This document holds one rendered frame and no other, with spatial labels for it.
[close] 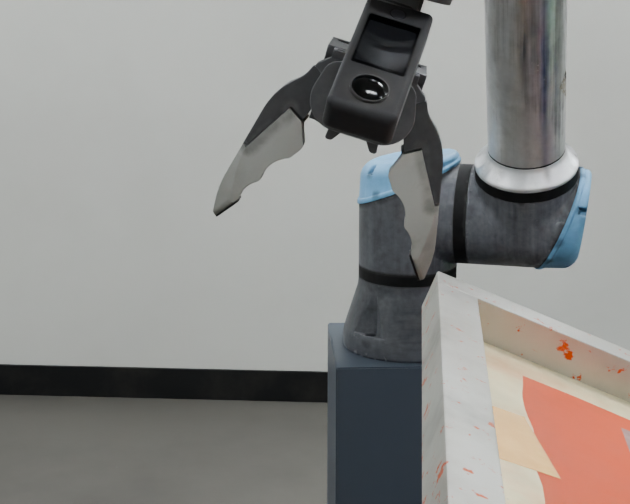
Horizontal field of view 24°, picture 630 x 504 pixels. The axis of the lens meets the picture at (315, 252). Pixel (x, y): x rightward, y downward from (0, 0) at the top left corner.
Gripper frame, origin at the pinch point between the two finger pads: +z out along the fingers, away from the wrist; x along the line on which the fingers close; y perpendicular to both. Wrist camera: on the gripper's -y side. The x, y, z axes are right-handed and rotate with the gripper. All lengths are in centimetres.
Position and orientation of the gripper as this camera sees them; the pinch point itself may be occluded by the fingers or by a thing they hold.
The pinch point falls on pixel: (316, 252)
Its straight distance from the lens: 100.7
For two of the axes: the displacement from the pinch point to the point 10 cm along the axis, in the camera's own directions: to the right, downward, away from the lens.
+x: -9.5, -3.0, 0.0
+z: -2.9, 9.2, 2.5
